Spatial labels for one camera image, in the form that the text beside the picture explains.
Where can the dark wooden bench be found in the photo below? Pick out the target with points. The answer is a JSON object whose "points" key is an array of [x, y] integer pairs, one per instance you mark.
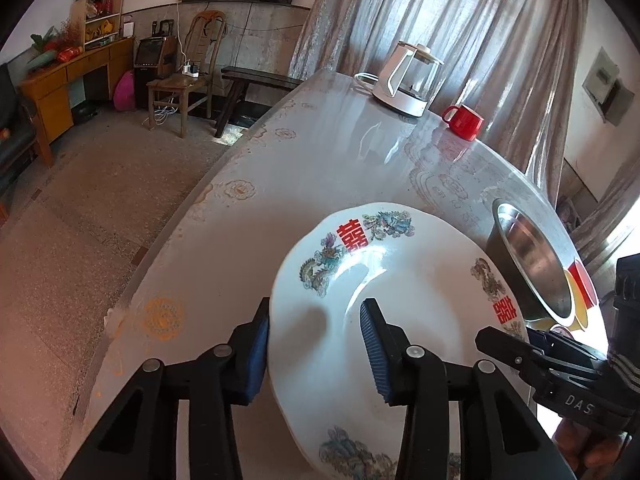
{"points": [[255, 77]]}

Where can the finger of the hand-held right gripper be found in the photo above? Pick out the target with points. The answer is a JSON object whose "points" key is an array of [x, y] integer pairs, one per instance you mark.
{"points": [[540, 337], [505, 347]]}

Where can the person's right hand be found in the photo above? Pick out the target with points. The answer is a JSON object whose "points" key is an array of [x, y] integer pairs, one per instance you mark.
{"points": [[590, 450]]}

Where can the wooden desk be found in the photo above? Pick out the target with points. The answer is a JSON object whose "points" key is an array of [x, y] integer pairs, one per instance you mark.
{"points": [[50, 95]]}

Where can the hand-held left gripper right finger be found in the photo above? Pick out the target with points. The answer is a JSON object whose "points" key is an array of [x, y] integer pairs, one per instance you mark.
{"points": [[372, 355]]}

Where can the black speaker cabinet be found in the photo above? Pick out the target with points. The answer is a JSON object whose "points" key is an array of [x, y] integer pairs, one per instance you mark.
{"points": [[152, 60]]}

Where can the beige window curtain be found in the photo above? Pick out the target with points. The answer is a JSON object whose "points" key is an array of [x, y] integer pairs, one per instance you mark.
{"points": [[450, 15]]}

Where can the white desktop shelf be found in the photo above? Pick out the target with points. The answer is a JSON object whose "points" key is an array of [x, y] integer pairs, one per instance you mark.
{"points": [[102, 30]]}

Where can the wooden chair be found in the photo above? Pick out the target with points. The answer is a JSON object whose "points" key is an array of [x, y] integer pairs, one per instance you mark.
{"points": [[172, 85]]}

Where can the small white box device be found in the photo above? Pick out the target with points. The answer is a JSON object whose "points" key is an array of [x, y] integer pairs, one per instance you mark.
{"points": [[128, 27]]}

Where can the red mug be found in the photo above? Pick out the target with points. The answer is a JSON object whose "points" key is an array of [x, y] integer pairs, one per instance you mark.
{"points": [[465, 122]]}

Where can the yellow plate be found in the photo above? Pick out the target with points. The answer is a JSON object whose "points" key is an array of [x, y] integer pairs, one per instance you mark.
{"points": [[580, 312]]}

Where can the dark armchair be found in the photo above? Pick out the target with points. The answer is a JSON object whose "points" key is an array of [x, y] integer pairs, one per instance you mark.
{"points": [[12, 130]]}

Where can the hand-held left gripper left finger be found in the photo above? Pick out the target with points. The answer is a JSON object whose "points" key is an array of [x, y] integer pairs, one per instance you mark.
{"points": [[255, 355]]}

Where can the pink bag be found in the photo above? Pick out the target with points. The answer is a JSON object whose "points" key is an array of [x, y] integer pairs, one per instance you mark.
{"points": [[124, 92]]}

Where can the beige side curtain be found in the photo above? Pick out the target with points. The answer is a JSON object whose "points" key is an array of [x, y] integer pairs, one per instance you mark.
{"points": [[610, 210]]}

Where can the white glass electric kettle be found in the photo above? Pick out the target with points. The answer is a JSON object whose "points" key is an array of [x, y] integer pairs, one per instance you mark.
{"points": [[400, 85]]}

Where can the stainless steel bowl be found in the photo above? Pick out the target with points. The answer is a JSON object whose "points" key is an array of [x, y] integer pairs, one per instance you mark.
{"points": [[530, 255]]}

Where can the wall electrical box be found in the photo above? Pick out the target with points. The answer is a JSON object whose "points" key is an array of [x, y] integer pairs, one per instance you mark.
{"points": [[607, 85]]}

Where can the white plate with red characters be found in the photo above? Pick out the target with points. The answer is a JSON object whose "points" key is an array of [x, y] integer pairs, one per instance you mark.
{"points": [[400, 270]]}

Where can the small red plastic cup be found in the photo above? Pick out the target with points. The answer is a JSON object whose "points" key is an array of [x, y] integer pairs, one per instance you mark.
{"points": [[582, 282]]}

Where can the white power strip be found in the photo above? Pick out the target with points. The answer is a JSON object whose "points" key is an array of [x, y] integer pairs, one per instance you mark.
{"points": [[191, 70]]}

